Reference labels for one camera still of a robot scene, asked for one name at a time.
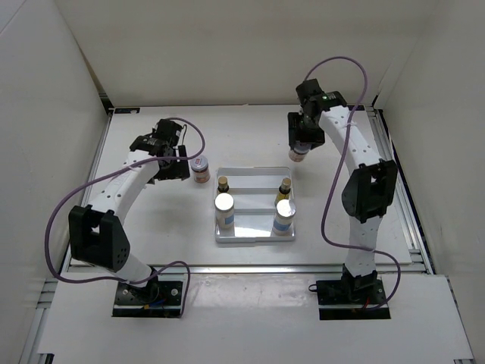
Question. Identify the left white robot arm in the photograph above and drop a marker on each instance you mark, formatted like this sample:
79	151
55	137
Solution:
97	235

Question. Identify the white divided tray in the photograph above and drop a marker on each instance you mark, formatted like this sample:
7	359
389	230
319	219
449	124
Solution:
254	191

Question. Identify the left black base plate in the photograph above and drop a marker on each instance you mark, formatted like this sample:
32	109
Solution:
160	299

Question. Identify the aluminium left rail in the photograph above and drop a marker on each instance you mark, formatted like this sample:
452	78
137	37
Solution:
30	350

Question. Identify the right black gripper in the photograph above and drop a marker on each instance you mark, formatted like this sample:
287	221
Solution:
295	135

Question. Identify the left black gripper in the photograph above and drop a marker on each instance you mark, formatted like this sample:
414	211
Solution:
182	169

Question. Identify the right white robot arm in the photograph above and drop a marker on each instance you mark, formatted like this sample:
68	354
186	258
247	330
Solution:
367	194

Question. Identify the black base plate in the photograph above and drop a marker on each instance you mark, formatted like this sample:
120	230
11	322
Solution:
334	304
160	299

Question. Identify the yellow label bottle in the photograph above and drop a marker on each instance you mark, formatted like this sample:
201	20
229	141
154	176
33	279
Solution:
284	190
222	185

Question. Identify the blue label shaker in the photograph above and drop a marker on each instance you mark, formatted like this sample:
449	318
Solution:
284	217
224	210

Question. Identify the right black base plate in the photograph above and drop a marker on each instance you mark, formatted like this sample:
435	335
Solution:
334	304

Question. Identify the aluminium front rail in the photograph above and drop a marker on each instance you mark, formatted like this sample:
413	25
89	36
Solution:
265	269

